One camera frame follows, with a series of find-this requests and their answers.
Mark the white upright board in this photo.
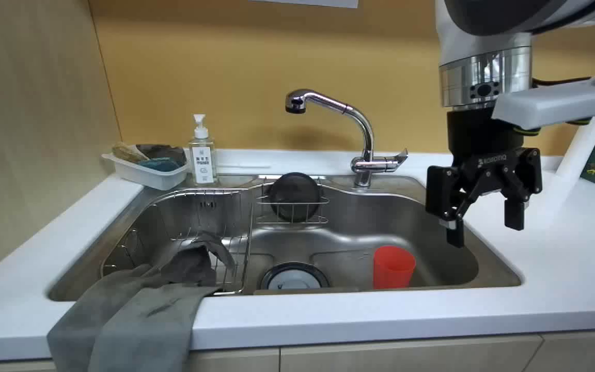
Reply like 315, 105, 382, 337
550, 113, 595, 205

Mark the white plastic tray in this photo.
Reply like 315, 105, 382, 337
100, 142, 193, 193

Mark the dark sponge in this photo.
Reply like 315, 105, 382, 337
137, 142, 189, 173

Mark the beige cabinet drawer front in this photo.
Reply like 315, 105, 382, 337
184, 347, 283, 372
279, 332, 546, 372
523, 329, 595, 372

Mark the dark grey rag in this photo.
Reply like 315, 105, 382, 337
147, 236, 221, 289

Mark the yellow scrub brush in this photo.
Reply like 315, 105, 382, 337
112, 140, 152, 168

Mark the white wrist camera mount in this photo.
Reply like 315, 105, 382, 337
490, 75, 595, 133

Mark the orange plastic cup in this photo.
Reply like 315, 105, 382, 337
370, 243, 419, 292

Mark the white overhead fixture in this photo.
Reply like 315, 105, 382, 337
263, 0, 362, 11

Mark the chrome faucet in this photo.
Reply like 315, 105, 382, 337
283, 87, 411, 191

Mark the wire sink basket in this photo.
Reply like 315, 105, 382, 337
256, 173, 333, 228

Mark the sink drain strainer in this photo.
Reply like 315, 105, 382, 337
261, 260, 333, 294

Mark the grey towel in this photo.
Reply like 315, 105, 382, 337
45, 263, 221, 372

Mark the stainless steel sink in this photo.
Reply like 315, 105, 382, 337
45, 172, 525, 304

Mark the clear soap pump bottle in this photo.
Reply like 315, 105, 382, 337
189, 111, 218, 186

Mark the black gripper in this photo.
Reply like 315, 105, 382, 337
427, 107, 546, 249

